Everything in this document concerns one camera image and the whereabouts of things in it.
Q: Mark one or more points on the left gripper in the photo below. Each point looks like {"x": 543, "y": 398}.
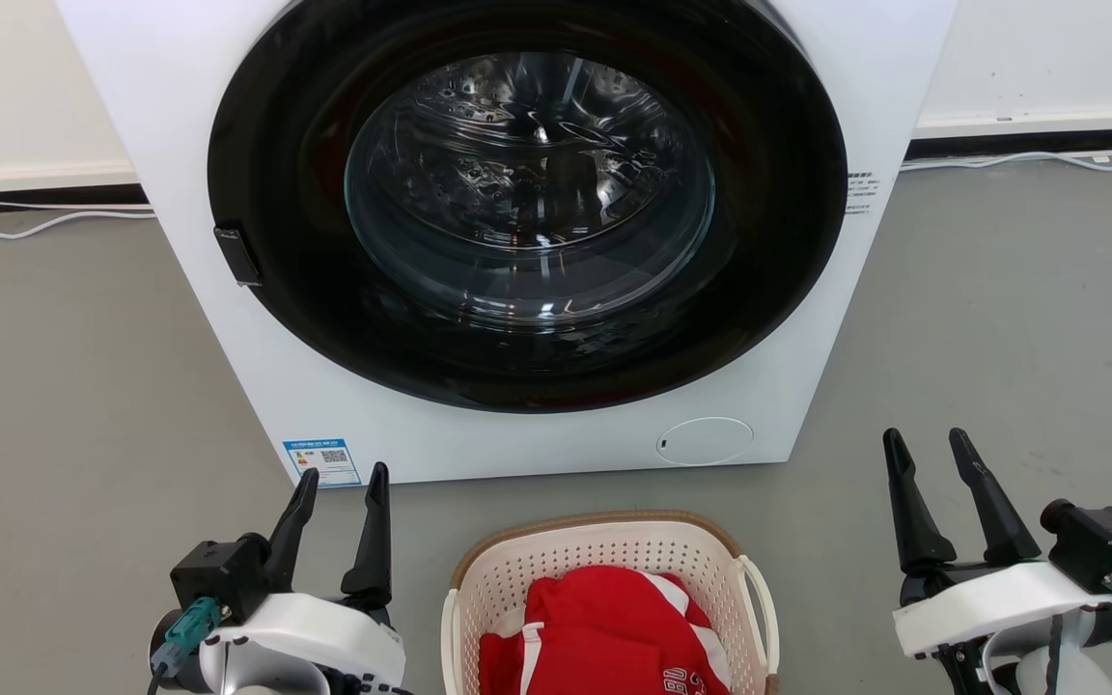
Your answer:
{"x": 334, "y": 632}

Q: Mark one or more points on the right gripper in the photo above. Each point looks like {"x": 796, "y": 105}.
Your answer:
{"x": 981, "y": 598}

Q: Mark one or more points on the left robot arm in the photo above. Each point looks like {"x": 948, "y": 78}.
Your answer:
{"x": 257, "y": 678}

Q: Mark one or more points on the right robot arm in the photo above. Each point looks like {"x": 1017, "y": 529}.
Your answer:
{"x": 1034, "y": 678}

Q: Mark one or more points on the cream perforated laundry basket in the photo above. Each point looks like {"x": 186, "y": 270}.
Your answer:
{"x": 614, "y": 545}

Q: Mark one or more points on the blue energy label sticker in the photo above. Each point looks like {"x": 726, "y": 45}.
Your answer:
{"x": 322, "y": 463}

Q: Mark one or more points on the round black washing machine door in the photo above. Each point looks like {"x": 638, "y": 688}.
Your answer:
{"x": 305, "y": 319}

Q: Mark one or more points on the round white filter cover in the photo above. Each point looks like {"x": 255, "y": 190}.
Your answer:
{"x": 706, "y": 441}

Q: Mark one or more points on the red garment with white stripes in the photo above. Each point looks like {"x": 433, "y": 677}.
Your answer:
{"x": 604, "y": 627}

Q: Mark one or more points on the small printed machine sticker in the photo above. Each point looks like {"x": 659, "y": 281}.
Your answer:
{"x": 862, "y": 191}

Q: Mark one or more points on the white front-load washing machine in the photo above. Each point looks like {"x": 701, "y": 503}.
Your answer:
{"x": 180, "y": 116}

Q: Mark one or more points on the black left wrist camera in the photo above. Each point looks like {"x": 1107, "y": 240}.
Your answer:
{"x": 213, "y": 569}

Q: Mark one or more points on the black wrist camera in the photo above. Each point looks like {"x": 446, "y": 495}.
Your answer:
{"x": 213, "y": 569}
{"x": 1101, "y": 541}

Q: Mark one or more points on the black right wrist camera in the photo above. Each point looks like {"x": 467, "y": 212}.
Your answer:
{"x": 1101, "y": 541}

